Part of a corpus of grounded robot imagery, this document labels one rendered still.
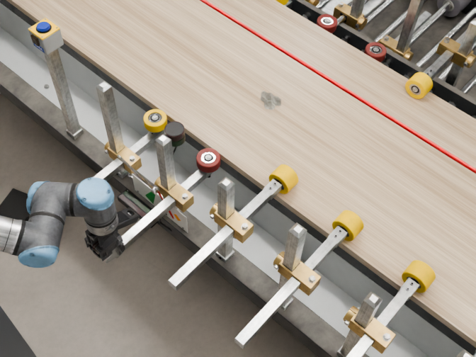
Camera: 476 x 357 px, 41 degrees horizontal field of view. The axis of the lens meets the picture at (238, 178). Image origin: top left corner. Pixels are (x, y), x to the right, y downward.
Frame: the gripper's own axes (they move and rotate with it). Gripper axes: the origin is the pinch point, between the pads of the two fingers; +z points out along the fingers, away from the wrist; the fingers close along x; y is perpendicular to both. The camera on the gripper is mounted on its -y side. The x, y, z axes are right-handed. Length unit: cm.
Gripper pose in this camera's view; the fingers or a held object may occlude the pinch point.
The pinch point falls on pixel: (116, 253)
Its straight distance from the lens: 201.1
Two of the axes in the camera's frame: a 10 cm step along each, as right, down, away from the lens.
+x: 7.5, 5.6, -3.6
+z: -0.4, 5.8, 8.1
